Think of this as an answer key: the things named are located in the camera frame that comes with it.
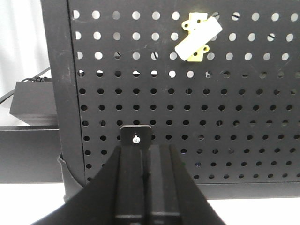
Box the black power cable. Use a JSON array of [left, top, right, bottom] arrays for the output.
[[0, 67, 53, 104]]

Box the black perforated pegboard panel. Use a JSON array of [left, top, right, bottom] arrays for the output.
[[41, 0, 300, 199]]

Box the grey curtain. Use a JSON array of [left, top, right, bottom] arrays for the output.
[[0, 0, 49, 95]]

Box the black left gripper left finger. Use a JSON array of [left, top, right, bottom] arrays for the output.
[[35, 146, 145, 225]]

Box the black box on table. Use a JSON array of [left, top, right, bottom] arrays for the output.
[[9, 77, 58, 126]]

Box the yellow base white knob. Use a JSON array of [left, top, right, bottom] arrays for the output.
[[175, 12, 223, 62]]

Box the left black clamp bracket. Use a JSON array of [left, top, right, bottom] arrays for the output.
[[120, 125, 152, 149]]

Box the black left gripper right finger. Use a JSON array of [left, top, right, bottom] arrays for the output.
[[146, 145, 224, 225]]

